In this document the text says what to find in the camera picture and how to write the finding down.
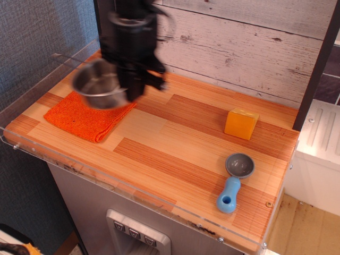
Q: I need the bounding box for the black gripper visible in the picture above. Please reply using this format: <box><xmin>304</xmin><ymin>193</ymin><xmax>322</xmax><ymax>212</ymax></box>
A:
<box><xmin>106</xmin><ymin>15</ymin><xmax>166</xmax><ymax>101</ymax></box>

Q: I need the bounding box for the stainless steel pot with handle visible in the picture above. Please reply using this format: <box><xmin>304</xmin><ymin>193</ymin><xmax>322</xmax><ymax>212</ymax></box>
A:
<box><xmin>51</xmin><ymin>53</ymin><xmax>130</xmax><ymax>110</ymax></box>

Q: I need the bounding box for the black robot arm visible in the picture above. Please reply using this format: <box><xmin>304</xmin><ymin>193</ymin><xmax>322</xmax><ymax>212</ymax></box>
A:
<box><xmin>95</xmin><ymin>1</ymin><xmax>166</xmax><ymax>101</ymax></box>

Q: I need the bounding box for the yellow cheese block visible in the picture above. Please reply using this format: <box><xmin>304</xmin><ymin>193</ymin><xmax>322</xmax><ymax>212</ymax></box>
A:
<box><xmin>224</xmin><ymin>108</ymin><xmax>260</xmax><ymax>140</ymax></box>

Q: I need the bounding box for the orange knitted cloth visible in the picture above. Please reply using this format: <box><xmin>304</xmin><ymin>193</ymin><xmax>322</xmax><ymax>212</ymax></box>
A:
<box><xmin>44</xmin><ymin>92</ymin><xmax>137</xmax><ymax>143</ymax></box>

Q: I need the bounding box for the clear acrylic table guard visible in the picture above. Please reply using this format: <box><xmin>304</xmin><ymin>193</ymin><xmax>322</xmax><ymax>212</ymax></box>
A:
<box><xmin>0</xmin><ymin>39</ymin><xmax>300</xmax><ymax>253</ymax></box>

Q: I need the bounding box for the grey cabinet front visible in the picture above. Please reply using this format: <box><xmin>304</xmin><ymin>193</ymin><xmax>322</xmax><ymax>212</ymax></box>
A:
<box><xmin>47</xmin><ymin>162</ymin><xmax>256</xmax><ymax>255</ymax></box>

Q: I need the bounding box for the blue grey toy scoop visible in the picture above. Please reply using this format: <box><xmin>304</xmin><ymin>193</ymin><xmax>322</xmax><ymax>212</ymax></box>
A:
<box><xmin>216</xmin><ymin>153</ymin><xmax>255</xmax><ymax>214</ymax></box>

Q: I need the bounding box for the silver dispenser panel with buttons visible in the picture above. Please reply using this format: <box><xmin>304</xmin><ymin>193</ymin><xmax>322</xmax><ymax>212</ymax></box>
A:
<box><xmin>106</xmin><ymin>209</ymin><xmax>172</xmax><ymax>254</ymax></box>

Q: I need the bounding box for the black yellow object bottom left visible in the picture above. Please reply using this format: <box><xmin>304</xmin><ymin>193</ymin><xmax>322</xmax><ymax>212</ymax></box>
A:
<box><xmin>1</xmin><ymin>243</ymin><xmax>41</xmax><ymax>255</ymax></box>

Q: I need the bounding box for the white plastic cabinet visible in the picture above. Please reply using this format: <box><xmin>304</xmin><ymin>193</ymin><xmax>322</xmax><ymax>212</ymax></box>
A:
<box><xmin>284</xmin><ymin>100</ymin><xmax>339</xmax><ymax>215</ymax></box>

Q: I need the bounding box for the dark left shelf post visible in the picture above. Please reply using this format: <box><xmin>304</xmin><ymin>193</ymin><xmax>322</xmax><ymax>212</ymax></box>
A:
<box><xmin>93</xmin><ymin>0</ymin><xmax>115</xmax><ymax>39</ymax></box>

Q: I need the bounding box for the dark shelf post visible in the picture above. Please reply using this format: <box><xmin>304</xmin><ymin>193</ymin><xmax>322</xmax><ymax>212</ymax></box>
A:
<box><xmin>93</xmin><ymin>0</ymin><xmax>115</xmax><ymax>39</ymax></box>
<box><xmin>292</xmin><ymin>1</ymin><xmax>339</xmax><ymax>131</ymax></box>

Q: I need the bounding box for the dark right shelf post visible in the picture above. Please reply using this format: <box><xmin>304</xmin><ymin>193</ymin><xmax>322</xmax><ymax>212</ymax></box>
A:
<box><xmin>292</xmin><ymin>1</ymin><xmax>339</xmax><ymax>131</ymax></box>

